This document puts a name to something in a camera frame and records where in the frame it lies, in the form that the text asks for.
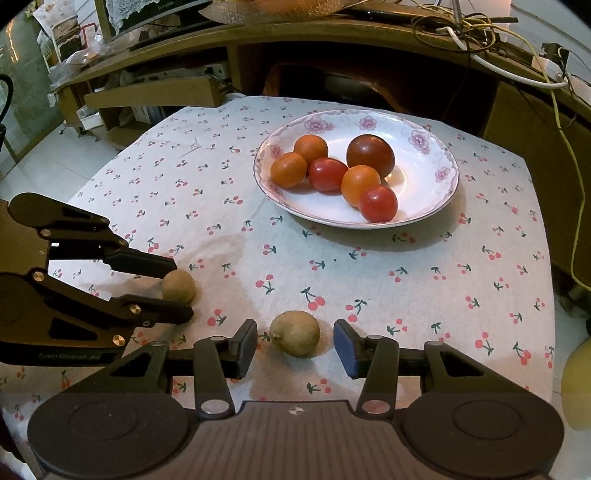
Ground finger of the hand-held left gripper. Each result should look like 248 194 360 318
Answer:
39 207 179 280
28 270 195 348

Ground yellow cable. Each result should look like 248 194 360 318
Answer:
533 41 591 292

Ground cherry print tablecloth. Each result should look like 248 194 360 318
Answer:
0 95 556 446

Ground black television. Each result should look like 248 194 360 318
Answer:
95 0 214 41

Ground white cable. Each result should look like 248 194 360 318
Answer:
433 25 572 91

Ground oval brown fruit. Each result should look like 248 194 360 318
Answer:
269 311 322 359

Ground orange tangerine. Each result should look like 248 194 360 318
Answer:
341 165 382 208
270 152 308 189
294 135 329 165

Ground wooden media stand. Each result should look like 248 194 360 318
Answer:
48 7 591 280

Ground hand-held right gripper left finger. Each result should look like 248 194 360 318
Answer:
104 318 258 420

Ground pale yellow round object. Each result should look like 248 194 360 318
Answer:
558 339 591 433

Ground small round red tomato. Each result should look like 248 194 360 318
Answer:
359 185 399 223

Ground small white box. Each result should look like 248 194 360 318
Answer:
75 105 101 133

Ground round brown fruit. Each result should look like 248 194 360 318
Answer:
161 270 197 306

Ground clear plastic bags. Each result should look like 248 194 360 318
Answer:
46 37 118 88

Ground large dark red tomato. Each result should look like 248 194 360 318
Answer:
346 134 396 180

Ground white lace cloth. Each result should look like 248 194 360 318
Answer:
104 0 161 31

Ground white floral rimmed plate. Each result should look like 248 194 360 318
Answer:
252 110 461 228

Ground oval red tomato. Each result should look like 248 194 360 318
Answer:
308 157 349 193

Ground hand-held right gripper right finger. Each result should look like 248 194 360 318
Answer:
333 318 492 420

